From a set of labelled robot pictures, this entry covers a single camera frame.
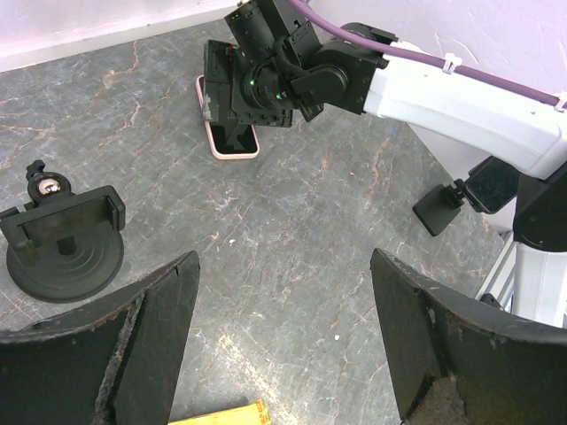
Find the black smartphone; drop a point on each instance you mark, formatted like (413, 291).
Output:
(491, 185)

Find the woven bamboo tray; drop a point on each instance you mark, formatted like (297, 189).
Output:
(254, 414)

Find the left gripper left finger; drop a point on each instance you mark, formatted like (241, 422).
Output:
(114, 360)

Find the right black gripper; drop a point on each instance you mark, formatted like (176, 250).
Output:
(276, 44)

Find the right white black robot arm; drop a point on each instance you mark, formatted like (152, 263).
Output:
(362, 69)

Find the pink case smartphone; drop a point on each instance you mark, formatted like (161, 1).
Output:
(228, 139)

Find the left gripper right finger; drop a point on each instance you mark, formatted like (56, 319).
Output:
(456, 360)

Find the black round-base clamp phone stand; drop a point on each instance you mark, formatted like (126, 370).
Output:
(63, 247)

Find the black folding phone stand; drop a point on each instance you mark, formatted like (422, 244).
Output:
(438, 208)

